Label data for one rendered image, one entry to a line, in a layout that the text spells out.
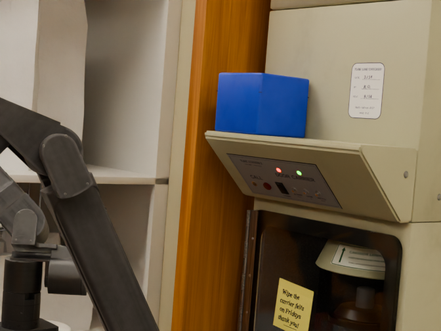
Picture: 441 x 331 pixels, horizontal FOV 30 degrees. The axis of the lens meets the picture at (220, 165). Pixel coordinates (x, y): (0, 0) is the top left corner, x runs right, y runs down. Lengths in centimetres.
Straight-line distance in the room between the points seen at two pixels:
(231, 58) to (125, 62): 114
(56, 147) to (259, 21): 61
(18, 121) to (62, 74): 144
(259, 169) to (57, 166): 42
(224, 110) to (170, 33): 104
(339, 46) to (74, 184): 50
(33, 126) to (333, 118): 50
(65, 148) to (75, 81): 146
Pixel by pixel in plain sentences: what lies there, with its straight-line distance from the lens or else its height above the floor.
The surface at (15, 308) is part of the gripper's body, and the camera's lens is 129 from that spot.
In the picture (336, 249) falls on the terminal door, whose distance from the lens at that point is 121.
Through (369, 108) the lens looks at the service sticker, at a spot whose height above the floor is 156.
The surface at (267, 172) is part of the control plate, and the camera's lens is 122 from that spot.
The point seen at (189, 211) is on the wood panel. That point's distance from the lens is 134.
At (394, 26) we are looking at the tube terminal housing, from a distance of 117.
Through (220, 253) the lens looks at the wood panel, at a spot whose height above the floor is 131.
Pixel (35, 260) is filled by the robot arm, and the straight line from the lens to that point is 128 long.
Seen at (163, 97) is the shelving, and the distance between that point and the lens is 225.
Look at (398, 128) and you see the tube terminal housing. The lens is 115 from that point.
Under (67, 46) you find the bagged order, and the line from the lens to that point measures 235.
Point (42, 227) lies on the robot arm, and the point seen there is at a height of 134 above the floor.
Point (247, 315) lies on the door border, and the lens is 136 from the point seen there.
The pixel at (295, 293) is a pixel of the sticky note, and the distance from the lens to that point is 127.
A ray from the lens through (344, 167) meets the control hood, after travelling 108.
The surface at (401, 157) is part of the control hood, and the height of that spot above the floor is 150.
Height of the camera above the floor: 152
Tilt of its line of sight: 3 degrees down
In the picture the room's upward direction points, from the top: 4 degrees clockwise
